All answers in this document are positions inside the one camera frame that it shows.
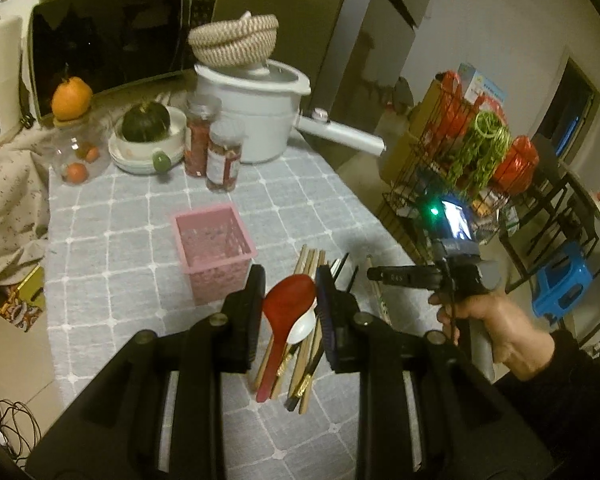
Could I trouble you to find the black chopstick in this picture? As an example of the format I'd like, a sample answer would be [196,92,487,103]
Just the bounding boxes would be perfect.
[282,251,351,413]

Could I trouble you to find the white plastic spoon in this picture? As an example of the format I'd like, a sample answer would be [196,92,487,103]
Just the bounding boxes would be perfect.
[274,301,319,376]

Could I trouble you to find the red plastic spoon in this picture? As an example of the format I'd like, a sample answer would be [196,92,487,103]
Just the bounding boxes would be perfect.
[256,274,315,403]

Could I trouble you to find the person's right forearm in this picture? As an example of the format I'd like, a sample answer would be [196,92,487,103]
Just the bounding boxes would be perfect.
[495,330,600,479]

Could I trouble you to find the person's right hand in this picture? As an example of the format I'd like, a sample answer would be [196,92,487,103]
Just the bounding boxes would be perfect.
[428,292,555,382]

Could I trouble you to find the green hanging vegetables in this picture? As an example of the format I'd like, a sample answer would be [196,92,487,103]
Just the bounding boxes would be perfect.
[446,110,513,198]

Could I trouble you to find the pink perforated utensil holder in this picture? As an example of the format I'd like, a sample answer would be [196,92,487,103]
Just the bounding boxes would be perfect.
[172,203,257,306]

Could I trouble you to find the blue plastic stool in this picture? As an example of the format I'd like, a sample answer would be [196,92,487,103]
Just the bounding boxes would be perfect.
[532,242,593,324]

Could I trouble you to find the grey checked tablecloth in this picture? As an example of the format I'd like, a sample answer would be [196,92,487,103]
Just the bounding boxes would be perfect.
[44,136,407,479]

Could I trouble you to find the light blue cardboard box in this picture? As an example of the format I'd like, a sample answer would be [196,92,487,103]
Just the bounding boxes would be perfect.
[457,63,506,105]

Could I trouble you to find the grey refrigerator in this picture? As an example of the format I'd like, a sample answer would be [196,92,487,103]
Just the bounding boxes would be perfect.
[308,0,447,172]

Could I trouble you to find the labelled dried fruit jar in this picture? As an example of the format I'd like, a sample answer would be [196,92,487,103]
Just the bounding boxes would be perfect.
[206,117,245,192]

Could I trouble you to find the white electric cooking pot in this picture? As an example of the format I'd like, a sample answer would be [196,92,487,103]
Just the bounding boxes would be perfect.
[195,60,386,164]

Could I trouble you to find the white stacked bowls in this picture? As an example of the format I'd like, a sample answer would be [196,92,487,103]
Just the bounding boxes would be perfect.
[108,106,186,176]

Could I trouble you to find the dark green squash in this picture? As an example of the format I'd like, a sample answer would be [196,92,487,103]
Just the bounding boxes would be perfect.
[120,101,171,143]

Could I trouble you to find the red spice jar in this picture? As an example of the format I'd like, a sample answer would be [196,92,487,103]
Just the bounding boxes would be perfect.
[184,92,222,178]

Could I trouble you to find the clear glass jar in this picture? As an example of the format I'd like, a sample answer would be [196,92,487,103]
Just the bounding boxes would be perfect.
[50,113,110,186]

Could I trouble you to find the floral draped cloth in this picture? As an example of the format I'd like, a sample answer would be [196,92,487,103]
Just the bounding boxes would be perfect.
[0,128,50,285]

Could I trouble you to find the large orange fruit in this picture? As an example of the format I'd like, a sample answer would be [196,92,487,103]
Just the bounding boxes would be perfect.
[52,77,93,122]

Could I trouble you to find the black microwave oven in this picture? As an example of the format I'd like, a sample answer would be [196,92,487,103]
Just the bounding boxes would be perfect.
[27,0,216,118]

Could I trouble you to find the white air fryer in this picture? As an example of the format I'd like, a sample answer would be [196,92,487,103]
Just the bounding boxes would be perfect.
[0,16,22,145]

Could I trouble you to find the black wire rack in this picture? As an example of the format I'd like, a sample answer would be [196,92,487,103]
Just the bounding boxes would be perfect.
[377,77,600,340]

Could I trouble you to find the woven rope basket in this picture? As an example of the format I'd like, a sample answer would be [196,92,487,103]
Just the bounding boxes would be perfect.
[188,13,279,68]

